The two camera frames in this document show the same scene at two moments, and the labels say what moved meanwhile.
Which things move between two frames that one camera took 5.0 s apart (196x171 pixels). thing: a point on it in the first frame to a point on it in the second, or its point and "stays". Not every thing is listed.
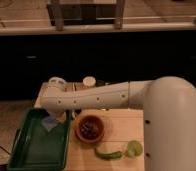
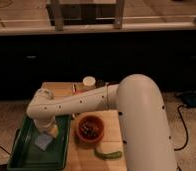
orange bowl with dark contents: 89,128 stays
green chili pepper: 108,156 stays
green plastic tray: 34,148 stays
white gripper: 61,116 to 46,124
